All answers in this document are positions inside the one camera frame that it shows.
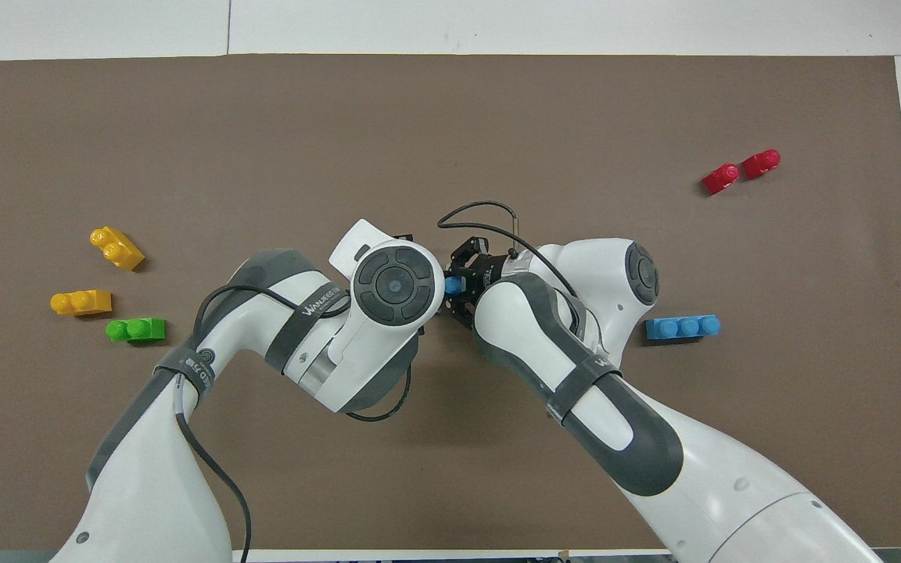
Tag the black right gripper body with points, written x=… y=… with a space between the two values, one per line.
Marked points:
x=489 y=274

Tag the blue three-stud brick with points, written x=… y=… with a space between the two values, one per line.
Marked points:
x=451 y=286
x=681 y=328

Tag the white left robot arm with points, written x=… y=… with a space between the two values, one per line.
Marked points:
x=153 y=469

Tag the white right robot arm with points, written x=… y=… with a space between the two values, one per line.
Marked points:
x=630 y=438

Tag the brown paper mat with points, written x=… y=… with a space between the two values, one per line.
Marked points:
x=419 y=133

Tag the red one-stud brick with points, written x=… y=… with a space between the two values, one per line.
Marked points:
x=720 y=180
x=760 y=165

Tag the green two-stud brick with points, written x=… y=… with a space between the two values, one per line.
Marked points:
x=138 y=331

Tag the yellow two-stud brick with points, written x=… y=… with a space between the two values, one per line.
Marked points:
x=81 y=303
x=118 y=250

